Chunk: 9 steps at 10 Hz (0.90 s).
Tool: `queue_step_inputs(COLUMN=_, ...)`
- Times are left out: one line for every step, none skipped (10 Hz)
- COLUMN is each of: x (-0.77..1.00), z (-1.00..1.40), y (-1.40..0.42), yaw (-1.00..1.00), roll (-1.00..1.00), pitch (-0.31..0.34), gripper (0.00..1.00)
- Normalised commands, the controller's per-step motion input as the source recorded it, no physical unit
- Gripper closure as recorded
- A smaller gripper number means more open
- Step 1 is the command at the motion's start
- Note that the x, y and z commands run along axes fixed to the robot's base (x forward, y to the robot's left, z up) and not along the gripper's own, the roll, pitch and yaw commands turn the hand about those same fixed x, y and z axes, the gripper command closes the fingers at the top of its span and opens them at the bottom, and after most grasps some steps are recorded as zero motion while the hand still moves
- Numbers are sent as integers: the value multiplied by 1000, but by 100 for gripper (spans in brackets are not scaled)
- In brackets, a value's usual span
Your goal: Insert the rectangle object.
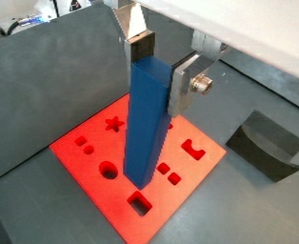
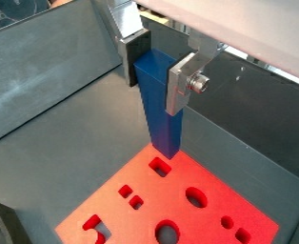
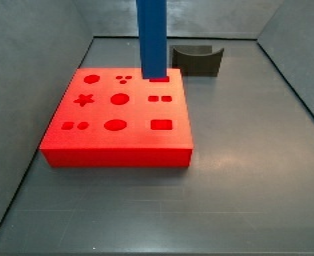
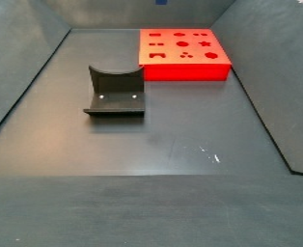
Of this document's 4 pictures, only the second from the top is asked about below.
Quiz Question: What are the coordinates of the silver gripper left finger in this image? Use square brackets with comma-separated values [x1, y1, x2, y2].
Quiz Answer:
[107, 0, 151, 87]

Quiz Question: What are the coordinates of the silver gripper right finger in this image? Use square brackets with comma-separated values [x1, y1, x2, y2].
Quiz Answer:
[167, 30, 229, 116]

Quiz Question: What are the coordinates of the blue rectangular block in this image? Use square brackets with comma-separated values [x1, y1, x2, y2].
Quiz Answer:
[135, 49, 183, 159]

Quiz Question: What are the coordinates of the black round object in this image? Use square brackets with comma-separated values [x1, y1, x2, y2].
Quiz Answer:
[0, 203, 32, 244]

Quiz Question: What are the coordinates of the dark right side panel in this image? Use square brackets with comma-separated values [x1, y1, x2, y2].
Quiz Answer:
[140, 15, 299, 185]

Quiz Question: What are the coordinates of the grey left side panel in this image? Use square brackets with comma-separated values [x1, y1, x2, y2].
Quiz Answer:
[0, 0, 122, 138]

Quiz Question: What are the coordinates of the red board with shaped holes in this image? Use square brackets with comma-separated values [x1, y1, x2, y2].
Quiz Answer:
[56, 145, 279, 244]

